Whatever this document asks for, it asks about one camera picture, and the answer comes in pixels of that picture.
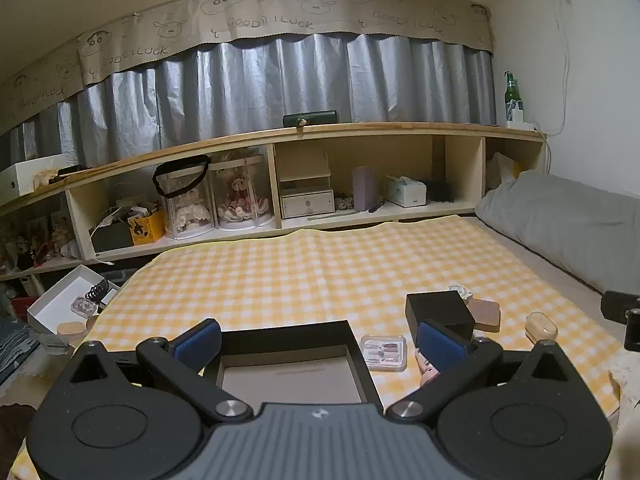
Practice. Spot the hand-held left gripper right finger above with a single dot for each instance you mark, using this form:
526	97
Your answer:
440	345

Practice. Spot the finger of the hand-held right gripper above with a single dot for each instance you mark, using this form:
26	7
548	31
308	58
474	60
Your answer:
617	305

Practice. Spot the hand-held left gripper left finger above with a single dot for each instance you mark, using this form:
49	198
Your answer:
200	342

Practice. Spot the pink eyelash curler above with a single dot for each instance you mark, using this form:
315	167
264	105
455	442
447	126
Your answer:
429	377

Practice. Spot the small black box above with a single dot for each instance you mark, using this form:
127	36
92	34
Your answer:
440	307

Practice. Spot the brown wooden square box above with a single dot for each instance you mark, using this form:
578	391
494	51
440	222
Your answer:
486	314

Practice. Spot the clear press-on nail case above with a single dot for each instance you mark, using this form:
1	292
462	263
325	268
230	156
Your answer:
382	352

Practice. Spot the round white compact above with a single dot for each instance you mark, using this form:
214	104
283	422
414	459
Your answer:
460	290

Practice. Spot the large black box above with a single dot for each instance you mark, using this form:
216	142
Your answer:
290	335

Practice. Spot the white printed blanket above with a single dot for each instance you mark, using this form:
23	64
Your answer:
627	375

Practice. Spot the grey bed sheet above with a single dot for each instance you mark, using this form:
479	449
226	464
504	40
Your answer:
560	290

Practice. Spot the grey pillow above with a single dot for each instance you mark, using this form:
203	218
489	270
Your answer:
565	225

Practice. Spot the black hair claw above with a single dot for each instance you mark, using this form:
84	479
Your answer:
95	292

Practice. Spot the small clear nail case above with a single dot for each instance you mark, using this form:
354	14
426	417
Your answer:
82	306

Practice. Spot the yellow checkered cloth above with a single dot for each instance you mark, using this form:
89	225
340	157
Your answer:
300	270

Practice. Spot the yellow cartoon box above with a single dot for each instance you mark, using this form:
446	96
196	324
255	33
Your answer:
147	230

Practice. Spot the wooden oval box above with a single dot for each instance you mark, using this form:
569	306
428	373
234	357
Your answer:
70	329

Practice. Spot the white shallow box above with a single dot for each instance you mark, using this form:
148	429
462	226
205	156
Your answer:
65	290

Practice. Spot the white tissue box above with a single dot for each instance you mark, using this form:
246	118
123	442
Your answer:
405	194

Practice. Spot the purple container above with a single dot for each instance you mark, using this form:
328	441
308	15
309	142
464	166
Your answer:
363	190

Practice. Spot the white plastic bag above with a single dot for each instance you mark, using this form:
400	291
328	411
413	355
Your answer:
502	170

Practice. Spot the red box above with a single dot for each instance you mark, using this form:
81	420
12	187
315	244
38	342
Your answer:
22	307

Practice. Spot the folded blue-grey cloth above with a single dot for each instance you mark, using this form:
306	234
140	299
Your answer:
12	350

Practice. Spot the cluster of small figurines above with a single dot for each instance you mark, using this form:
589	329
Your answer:
30	245

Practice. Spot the white power strip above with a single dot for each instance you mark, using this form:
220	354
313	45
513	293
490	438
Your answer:
522	125

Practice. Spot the long wooden shelf unit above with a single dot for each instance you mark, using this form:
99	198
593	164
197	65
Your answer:
375	127

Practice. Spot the green glass bottle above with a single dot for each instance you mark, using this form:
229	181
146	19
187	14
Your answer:
511	95

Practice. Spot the white storage box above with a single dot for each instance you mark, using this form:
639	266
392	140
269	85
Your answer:
30	172

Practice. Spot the dark green case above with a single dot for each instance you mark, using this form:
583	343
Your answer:
310	118

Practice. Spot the grey curtain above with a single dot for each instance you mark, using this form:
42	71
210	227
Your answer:
240	85

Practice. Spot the beige cartoon curtain valance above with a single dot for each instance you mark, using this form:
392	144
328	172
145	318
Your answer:
300	10

